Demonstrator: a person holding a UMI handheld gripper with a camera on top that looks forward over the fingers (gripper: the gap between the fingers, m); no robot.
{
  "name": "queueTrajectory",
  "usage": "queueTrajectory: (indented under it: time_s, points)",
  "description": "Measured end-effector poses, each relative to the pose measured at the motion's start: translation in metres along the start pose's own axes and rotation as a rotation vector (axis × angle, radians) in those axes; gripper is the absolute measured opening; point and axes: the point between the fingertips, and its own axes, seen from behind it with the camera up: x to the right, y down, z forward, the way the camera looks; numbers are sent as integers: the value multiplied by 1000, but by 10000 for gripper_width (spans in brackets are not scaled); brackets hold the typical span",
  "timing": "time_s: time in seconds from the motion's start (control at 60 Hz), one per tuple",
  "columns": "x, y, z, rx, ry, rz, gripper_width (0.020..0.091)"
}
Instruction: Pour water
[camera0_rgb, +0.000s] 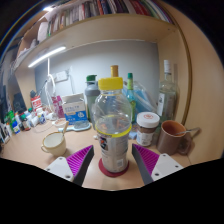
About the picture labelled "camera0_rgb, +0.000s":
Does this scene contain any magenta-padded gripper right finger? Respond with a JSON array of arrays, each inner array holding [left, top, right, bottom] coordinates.
[[131, 143, 184, 186]]

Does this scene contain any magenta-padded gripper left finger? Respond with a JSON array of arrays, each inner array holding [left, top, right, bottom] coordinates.
[[43, 144, 95, 186]]

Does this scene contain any clear yellow-capped drink bottle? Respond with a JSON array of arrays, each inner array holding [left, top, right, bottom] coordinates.
[[93, 76, 133, 174]]

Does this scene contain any cream ceramic cup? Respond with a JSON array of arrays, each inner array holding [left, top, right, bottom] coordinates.
[[40, 131, 67, 157]]

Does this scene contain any brown ceramic mug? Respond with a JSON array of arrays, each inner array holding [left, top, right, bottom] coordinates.
[[156, 119, 193, 156]]

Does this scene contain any spoon in cream cup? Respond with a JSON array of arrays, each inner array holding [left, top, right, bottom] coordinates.
[[60, 120, 70, 136]]

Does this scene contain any white-lidded jar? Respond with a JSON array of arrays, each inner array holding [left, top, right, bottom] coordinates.
[[135, 111, 161, 148]]

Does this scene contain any flat round red coaster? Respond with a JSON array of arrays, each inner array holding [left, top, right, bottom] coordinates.
[[98, 157, 130, 178]]

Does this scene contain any spoon in brown mug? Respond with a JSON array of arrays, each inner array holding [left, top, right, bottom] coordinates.
[[173, 127, 202, 137]]

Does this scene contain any light blue hair brush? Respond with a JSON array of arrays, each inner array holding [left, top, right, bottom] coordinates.
[[58, 120, 92, 133]]

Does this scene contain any small white plastic bottle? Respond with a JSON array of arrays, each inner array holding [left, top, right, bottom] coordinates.
[[35, 107, 47, 125]]

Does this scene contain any blue and white box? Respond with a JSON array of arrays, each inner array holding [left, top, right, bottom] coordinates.
[[61, 92, 88, 125]]

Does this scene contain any magenta pouch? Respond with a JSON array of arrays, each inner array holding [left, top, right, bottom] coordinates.
[[51, 95, 65, 119]]

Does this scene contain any clear glass liquor bottle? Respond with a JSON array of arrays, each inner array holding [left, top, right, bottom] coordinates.
[[156, 59, 179, 123]]

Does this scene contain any red and white canister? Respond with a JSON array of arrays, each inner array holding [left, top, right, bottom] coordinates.
[[30, 95, 43, 113]]

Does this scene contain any blue plastic bag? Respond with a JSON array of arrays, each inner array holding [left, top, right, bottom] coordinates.
[[121, 79, 158, 114]]

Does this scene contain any green-capped clear bottle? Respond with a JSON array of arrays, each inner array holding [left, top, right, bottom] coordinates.
[[126, 72, 137, 123]]

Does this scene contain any white power socket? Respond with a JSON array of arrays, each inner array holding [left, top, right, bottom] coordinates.
[[53, 70, 70, 83]]

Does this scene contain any amber-capped bottle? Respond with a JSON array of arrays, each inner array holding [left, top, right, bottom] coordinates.
[[110, 64, 120, 78]]

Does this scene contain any white under-shelf light bar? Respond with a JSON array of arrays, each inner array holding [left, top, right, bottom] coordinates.
[[27, 45, 67, 69]]

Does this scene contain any wooden shelf unit with books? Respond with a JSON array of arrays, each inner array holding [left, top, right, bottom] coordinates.
[[14, 0, 183, 68]]

